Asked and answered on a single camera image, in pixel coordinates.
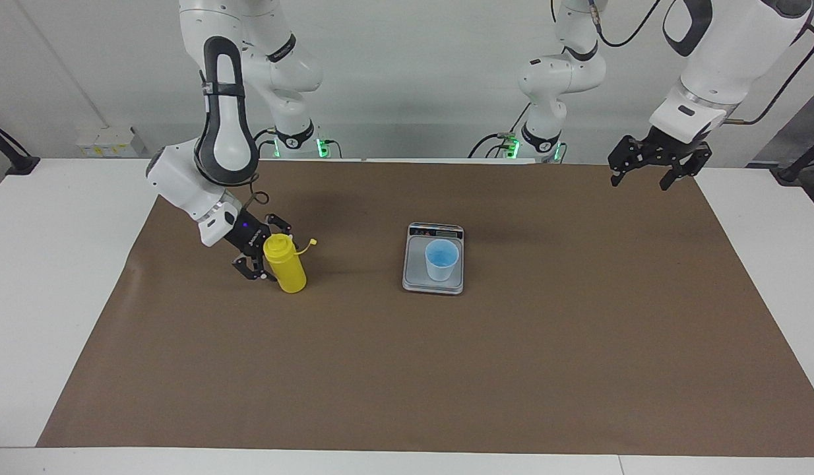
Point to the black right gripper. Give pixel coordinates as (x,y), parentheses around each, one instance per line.
(249,236)

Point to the silver digital kitchen scale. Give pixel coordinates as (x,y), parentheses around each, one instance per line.
(417,280)

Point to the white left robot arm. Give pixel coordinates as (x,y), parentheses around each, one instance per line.
(723,59)

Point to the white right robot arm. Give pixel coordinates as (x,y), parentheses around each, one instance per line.
(225,132)

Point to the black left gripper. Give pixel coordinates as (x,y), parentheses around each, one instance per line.
(674,148)

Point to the brown table mat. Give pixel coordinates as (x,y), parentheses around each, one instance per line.
(446,369)

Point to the white wall socket box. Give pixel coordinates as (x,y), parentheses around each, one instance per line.
(110,144)

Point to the yellow squeeze seasoning bottle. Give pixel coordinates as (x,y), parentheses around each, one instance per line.
(287,267)

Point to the black table clamp stand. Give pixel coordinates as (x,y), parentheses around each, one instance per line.
(799,165)
(14,161)

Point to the light blue plastic cup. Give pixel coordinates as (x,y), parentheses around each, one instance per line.
(441,260)

